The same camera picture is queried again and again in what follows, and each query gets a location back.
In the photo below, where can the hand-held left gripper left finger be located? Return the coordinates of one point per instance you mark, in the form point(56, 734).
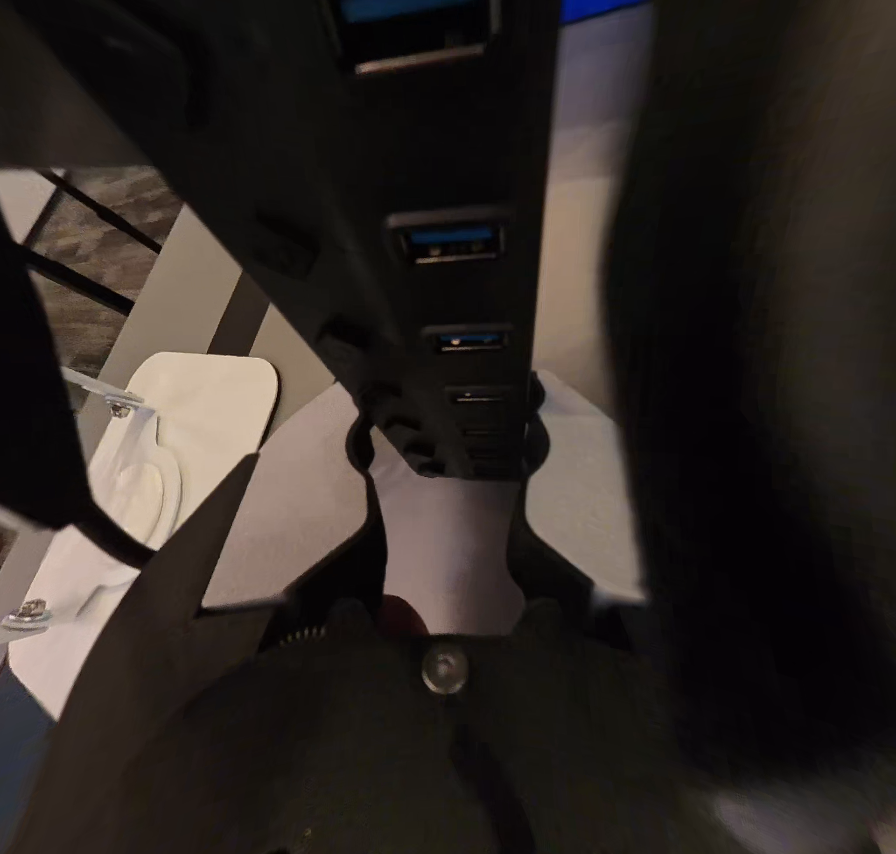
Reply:
point(294, 504)

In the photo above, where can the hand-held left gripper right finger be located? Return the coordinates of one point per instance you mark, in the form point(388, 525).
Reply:
point(588, 511)

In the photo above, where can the black usb hub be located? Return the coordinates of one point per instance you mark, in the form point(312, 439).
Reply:
point(455, 132)

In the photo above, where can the person's left hand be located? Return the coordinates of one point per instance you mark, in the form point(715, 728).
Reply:
point(402, 616)

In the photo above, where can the white stand base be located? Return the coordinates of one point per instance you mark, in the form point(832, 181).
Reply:
point(210, 406)

